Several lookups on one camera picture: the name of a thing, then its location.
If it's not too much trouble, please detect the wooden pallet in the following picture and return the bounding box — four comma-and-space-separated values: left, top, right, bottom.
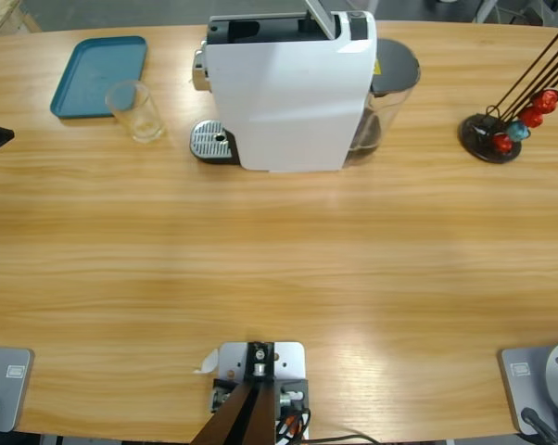
0, 0, 42, 39

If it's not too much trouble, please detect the thin black cable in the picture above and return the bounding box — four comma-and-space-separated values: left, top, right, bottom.
274, 406, 378, 445

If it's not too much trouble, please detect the black capsule holder with rods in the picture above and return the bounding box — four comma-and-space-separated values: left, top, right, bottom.
457, 30, 558, 164

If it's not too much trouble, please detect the clear drinking glass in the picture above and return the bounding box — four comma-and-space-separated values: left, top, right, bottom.
104, 79, 167, 145

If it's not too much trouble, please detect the teal plastic tray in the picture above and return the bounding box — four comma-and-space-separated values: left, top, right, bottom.
49, 35, 149, 121

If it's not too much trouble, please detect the blue foil coffee capsule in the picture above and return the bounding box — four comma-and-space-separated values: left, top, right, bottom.
505, 120, 533, 143

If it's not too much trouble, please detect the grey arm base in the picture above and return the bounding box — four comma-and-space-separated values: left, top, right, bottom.
0, 346, 35, 433
498, 341, 558, 437

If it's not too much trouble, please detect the thick black base cable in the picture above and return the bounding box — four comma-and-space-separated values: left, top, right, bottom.
521, 406, 558, 445

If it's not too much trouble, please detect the grey metal chair frame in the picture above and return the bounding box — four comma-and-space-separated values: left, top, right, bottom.
426, 0, 558, 28

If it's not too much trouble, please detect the white capsule coffee machine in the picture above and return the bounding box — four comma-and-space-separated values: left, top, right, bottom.
189, 0, 380, 173

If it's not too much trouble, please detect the red foil coffee capsule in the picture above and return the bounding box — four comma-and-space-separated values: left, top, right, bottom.
531, 89, 558, 114
491, 133, 516, 154
518, 106, 545, 129

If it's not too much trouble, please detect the white paper scrap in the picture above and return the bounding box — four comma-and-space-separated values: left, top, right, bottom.
193, 350, 220, 375

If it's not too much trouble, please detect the black post with brackets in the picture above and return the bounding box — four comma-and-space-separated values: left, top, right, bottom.
188, 341, 311, 445

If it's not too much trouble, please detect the red orange wire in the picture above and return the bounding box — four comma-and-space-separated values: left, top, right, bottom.
278, 412, 308, 441

